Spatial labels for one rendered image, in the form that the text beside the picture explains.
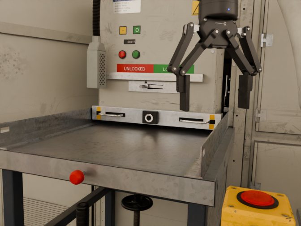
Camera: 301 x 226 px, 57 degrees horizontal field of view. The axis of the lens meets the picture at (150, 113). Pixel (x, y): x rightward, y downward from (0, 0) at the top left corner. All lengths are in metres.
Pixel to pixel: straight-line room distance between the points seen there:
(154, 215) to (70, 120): 0.66
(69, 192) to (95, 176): 0.95
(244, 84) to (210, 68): 0.45
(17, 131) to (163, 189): 0.48
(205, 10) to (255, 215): 0.37
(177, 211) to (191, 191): 0.81
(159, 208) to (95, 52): 0.81
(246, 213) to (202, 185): 0.25
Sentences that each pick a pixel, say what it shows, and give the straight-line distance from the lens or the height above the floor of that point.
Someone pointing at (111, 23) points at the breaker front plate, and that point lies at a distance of 1.19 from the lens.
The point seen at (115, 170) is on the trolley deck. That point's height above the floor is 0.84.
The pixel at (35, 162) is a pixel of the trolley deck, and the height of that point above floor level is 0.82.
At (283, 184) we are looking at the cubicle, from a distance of 1.29.
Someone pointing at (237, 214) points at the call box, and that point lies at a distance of 0.36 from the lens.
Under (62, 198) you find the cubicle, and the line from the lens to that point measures 1.68.
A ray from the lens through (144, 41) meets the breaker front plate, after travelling 1.12.
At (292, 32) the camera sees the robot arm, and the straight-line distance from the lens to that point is 0.87.
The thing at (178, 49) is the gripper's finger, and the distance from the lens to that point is 0.53.
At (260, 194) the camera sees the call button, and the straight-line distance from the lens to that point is 0.40.
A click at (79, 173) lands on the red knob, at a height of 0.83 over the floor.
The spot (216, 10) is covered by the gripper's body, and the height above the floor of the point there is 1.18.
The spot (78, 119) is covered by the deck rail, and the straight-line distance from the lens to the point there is 1.14.
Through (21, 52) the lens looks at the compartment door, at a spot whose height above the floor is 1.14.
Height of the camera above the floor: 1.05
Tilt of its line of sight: 7 degrees down
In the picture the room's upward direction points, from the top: 2 degrees clockwise
